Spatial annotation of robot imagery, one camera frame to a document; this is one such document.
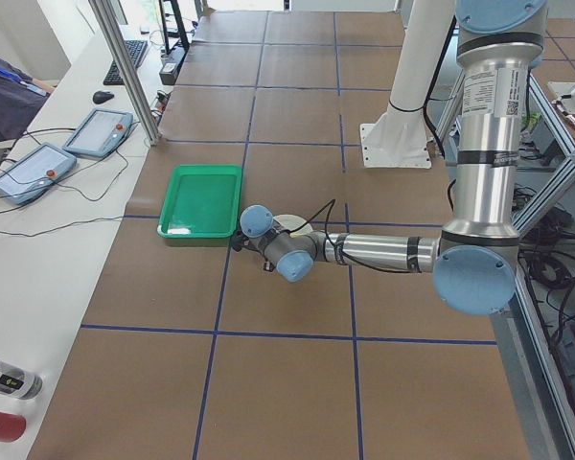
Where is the black keyboard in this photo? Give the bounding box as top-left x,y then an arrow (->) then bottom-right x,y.
102,39 -> 150,86

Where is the black computer mouse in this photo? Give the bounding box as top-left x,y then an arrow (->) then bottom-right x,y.
92,90 -> 115,104

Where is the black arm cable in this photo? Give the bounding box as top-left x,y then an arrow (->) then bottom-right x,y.
291,198 -> 418,273

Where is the green plastic tray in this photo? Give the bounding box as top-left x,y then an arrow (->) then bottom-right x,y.
157,164 -> 242,247

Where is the near blue teach pendant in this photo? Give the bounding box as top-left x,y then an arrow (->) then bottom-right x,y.
0,143 -> 77,205

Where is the white round bowl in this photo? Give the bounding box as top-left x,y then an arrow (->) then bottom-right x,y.
274,214 -> 314,236

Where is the clear water bottle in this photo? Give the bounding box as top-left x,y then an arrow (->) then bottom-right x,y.
0,360 -> 43,400

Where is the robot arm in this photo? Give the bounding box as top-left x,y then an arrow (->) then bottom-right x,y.
239,1 -> 548,315

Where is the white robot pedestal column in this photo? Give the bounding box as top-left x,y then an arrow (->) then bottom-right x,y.
360,0 -> 455,169

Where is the seated person in blue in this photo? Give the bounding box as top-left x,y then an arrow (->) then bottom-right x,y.
0,58 -> 55,142

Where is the red bottle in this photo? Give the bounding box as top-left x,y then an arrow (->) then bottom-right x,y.
0,412 -> 27,443

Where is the far blue teach pendant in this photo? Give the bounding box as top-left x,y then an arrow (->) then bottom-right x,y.
63,108 -> 133,158

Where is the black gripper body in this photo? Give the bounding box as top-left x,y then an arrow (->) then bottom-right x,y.
260,252 -> 273,266

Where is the aluminium frame post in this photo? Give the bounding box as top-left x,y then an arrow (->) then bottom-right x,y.
89,0 -> 161,146

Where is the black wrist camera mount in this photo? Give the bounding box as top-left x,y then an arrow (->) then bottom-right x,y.
230,230 -> 249,252

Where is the blue teach pendant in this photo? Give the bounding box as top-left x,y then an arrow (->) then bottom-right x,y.
0,143 -> 77,205
63,108 -> 133,158

